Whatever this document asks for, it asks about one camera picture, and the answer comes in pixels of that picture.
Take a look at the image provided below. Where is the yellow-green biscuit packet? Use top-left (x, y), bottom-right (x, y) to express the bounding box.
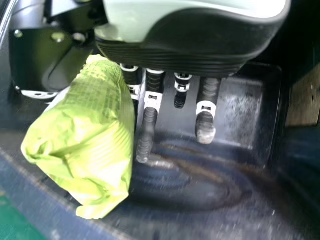
top-left (20, 54), bottom-right (137, 221)

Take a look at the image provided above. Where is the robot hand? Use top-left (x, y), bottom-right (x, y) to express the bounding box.
top-left (9, 0), bottom-right (294, 165)

